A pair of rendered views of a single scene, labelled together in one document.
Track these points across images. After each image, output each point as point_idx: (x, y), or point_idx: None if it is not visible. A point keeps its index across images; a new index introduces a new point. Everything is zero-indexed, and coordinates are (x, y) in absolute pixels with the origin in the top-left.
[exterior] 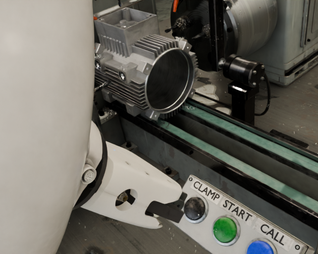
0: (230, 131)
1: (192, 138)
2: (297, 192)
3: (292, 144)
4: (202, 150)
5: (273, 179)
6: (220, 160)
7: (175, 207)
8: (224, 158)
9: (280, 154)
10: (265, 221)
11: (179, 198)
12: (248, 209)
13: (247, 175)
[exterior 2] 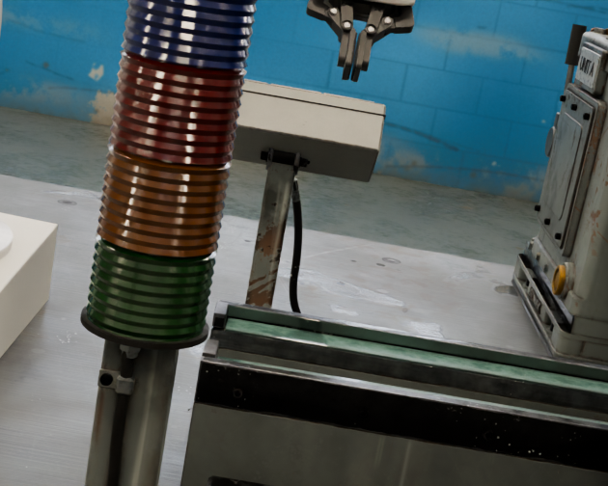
0: (568, 417)
1: None
2: (294, 338)
3: (394, 391)
4: (543, 357)
5: (357, 350)
6: (484, 347)
7: (317, 5)
8: (490, 367)
9: (397, 388)
10: (257, 82)
11: (344, 54)
12: (287, 94)
13: (404, 334)
